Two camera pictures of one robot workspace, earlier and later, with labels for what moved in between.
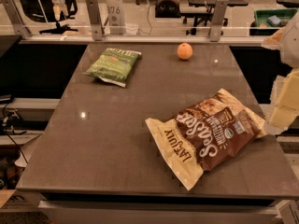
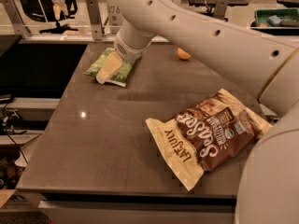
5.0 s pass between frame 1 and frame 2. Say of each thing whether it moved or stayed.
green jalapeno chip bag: stayed
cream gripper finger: moved
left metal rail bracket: stayed
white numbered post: stayed
